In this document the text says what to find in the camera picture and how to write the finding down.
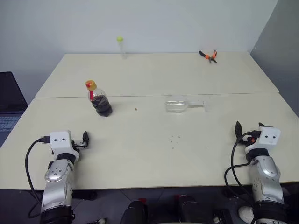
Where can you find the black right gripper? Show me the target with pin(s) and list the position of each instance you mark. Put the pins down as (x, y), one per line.
(250, 136)

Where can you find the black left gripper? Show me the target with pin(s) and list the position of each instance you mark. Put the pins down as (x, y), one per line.
(77, 144)

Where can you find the cola bottle with yellow cap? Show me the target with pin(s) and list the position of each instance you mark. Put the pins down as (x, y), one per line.
(101, 105)

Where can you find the clear glass cup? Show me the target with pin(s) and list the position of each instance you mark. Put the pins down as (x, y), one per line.
(176, 106)

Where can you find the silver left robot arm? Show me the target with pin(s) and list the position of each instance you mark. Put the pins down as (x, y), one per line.
(57, 177)

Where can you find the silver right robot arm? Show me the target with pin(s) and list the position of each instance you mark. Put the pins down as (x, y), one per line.
(266, 172)

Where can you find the scattered small crumbs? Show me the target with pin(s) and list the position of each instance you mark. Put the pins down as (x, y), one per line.
(174, 140)

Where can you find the orange and black pliers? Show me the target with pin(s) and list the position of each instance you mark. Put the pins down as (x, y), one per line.
(209, 56)

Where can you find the dark laptop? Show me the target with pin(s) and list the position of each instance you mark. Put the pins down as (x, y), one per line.
(9, 102)

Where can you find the white rounded object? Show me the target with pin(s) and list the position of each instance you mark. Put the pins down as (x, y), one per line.
(245, 213)

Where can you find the dark rounded shape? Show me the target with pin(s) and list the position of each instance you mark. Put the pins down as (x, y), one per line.
(191, 210)
(134, 212)

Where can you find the clear tube with green cap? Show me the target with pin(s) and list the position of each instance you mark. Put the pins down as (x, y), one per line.
(122, 47)

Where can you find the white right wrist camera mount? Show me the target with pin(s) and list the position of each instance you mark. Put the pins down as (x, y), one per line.
(268, 137)

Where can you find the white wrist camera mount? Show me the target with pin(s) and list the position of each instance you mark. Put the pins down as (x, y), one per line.
(61, 142)
(268, 137)

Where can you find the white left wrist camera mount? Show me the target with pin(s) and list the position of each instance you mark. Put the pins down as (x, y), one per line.
(61, 142)

